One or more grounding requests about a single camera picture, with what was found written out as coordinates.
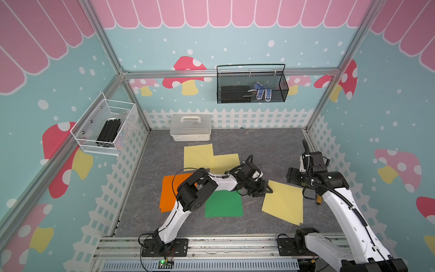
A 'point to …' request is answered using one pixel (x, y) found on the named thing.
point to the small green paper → (224, 203)
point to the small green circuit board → (165, 264)
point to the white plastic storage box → (190, 127)
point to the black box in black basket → (235, 94)
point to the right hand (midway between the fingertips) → (293, 175)
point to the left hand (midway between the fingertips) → (269, 195)
